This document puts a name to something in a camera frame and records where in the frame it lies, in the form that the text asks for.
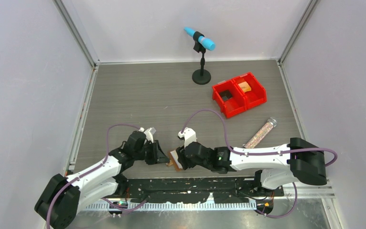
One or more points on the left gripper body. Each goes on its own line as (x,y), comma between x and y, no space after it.
(149,152)

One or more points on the orange block in bin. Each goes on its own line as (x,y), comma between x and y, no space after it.
(245,87)

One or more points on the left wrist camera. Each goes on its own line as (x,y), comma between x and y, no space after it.
(149,133)

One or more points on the blue microphone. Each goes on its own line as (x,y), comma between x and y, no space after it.
(201,43)

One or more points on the left red bin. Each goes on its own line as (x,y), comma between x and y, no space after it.
(229,98)

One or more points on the glitter tube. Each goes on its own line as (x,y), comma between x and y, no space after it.
(261,133)

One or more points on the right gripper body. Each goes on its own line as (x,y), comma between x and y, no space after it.
(191,163)

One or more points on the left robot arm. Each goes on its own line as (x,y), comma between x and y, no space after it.
(64,197)

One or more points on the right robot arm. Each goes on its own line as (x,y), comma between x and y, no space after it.
(297,161)

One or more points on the black microphone stand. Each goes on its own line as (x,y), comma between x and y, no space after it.
(200,76)

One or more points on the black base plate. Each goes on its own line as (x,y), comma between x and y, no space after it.
(194,190)

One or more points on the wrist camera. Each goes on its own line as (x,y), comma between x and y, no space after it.
(149,133)
(188,135)

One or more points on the red bin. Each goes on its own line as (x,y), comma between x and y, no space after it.
(229,98)
(256,96)

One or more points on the right red bin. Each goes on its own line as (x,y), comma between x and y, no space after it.
(256,96)

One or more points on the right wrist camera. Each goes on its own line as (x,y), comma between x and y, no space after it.
(188,135)

